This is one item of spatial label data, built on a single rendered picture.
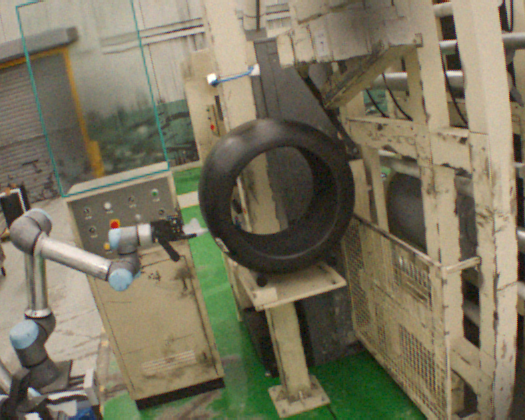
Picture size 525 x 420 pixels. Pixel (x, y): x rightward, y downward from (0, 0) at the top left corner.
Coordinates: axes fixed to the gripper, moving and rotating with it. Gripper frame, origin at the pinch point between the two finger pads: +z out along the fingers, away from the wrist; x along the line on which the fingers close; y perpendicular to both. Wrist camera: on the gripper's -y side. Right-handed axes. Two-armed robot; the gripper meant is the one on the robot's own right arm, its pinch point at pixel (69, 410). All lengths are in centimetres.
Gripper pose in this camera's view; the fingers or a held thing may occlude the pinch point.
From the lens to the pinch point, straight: 113.2
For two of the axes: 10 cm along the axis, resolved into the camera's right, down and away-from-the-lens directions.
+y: 1.6, 9.7, 1.6
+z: 9.6, -1.2, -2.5
